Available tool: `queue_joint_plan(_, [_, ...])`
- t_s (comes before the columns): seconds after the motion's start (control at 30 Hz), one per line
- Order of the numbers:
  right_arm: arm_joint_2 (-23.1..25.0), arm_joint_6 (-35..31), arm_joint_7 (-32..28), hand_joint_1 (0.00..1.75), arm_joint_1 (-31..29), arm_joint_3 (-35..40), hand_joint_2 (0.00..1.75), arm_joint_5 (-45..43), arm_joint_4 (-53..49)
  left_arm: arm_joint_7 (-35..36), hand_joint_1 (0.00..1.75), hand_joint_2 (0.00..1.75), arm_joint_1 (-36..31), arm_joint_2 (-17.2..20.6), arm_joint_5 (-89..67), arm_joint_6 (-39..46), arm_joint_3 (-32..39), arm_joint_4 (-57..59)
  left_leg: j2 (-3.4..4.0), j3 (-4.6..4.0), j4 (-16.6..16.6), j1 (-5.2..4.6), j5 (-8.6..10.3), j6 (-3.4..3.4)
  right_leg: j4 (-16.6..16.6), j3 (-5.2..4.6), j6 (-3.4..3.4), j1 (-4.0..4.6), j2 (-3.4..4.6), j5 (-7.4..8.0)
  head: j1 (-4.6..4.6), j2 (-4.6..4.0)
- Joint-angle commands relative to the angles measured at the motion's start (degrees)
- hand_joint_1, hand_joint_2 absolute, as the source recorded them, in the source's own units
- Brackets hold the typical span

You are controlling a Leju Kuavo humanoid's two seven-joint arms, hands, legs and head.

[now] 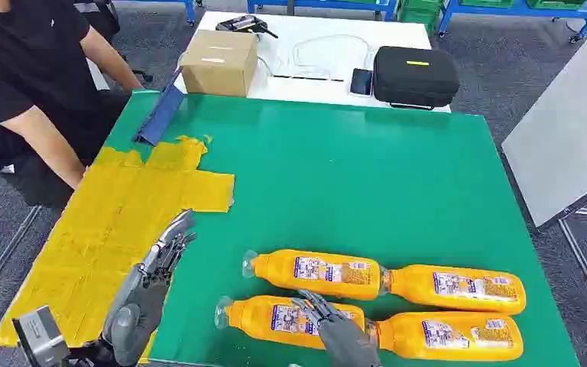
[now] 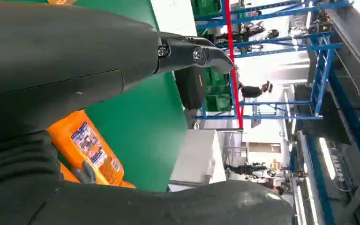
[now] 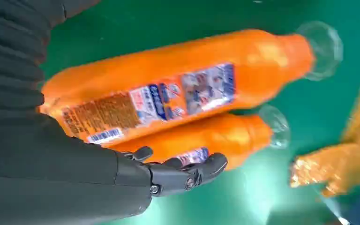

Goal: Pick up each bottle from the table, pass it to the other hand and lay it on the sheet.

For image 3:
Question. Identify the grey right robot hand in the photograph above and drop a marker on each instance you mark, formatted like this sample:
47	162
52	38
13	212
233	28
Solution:
43	174

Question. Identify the green table mat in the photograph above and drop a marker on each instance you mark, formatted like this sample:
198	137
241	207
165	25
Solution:
167	18

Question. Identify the yellow sheet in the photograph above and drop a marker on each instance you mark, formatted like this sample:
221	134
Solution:
354	155

